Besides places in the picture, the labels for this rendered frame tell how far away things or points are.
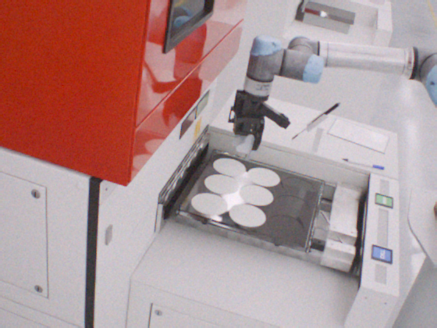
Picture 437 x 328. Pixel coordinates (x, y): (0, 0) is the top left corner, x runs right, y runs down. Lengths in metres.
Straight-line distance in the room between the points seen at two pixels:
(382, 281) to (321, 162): 0.55
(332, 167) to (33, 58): 1.09
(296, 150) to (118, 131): 0.93
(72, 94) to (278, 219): 0.79
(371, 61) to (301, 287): 0.64
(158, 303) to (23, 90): 0.67
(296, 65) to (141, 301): 0.71
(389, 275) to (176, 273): 0.52
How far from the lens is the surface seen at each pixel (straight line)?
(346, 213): 1.70
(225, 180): 1.66
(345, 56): 1.59
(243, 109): 1.52
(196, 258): 1.49
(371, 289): 1.33
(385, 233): 1.54
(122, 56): 0.89
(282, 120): 1.56
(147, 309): 1.45
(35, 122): 1.02
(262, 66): 1.46
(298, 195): 1.68
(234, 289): 1.42
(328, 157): 1.79
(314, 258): 1.55
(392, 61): 1.61
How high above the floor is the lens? 1.78
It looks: 30 degrees down
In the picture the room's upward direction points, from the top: 11 degrees clockwise
